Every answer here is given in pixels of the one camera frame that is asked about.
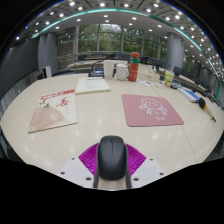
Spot green and white cup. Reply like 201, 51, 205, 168
163, 70, 175, 88

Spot red drink bottle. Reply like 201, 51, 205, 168
128, 51, 141, 83

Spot magazine with fan picture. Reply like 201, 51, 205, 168
27, 88, 79, 134

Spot colourful printed paper sheets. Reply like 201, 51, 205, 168
136, 78, 164, 89

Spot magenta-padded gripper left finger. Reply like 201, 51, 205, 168
58, 143, 101, 190

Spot black and yellow marker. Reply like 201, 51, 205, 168
198, 97, 218, 123

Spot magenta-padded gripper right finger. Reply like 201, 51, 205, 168
124, 143, 166, 190

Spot black computer mouse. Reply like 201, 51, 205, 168
96, 134, 128, 182

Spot ceiling lights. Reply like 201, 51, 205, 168
14, 0, 224, 73

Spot black office chairs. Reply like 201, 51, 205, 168
79, 53, 223, 101

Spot white paper booklet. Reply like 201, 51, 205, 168
74, 76, 112, 95

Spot dark desk microphone base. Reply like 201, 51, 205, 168
88, 61, 105, 78
170, 79, 183, 90

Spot pink printed mouse pad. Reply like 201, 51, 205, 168
121, 93, 185, 128

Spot white paper cup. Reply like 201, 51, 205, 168
103, 59, 115, 80

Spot white lidded mug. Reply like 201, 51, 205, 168
114, 63, 130, 82

